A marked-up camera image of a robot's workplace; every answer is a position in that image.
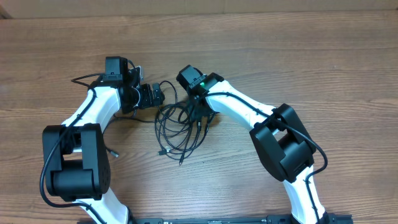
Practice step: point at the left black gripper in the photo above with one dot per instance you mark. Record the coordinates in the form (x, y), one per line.
(148, 101)

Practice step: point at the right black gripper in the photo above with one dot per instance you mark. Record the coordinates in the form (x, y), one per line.
(198, 112)

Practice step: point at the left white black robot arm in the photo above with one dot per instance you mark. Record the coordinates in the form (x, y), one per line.
(76, 171)

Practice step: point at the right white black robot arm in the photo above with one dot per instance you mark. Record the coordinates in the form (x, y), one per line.
(283, 145)

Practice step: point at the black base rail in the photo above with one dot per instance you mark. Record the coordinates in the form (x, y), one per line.
(330, 218)

